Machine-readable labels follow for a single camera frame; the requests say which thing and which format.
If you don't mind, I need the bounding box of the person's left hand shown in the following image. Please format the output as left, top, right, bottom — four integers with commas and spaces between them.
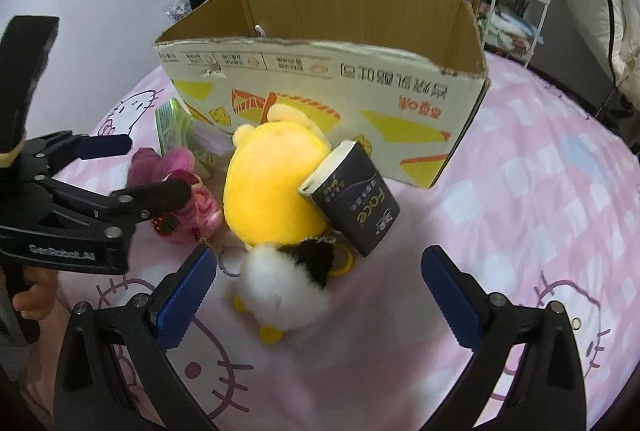
14, 267, 60, 327

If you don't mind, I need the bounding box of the yellow plush toy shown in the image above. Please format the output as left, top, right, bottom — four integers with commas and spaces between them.
222, 104, 341, 247

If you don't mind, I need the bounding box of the green tissue pack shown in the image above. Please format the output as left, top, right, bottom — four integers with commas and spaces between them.
154, 98, 233, 177

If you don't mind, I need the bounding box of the black tissue pack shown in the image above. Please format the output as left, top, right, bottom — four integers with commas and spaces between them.
298, 140, 401, 257

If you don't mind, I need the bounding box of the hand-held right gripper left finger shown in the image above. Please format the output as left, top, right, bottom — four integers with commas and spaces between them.
52, 243, 218, 431

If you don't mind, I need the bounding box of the pink plush doll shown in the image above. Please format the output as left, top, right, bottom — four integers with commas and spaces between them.
125, 147, 223, 247

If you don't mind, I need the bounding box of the white fluffy plush keychain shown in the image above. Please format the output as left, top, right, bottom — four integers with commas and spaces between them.
234, 236, 356, 344

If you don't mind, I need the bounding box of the printed cardboard box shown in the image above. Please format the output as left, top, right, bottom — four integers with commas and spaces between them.
152, 0, 493, 189

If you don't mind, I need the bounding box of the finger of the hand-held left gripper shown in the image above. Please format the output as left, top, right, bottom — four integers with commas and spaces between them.
47, 178, 194, 237
27, 134, 134, 172

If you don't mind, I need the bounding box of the pink printed blanket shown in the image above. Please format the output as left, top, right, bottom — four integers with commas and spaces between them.
50, 51, 640, 431

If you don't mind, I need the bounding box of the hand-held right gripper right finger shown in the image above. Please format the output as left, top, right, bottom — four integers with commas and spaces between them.
421, 245, 588, 431

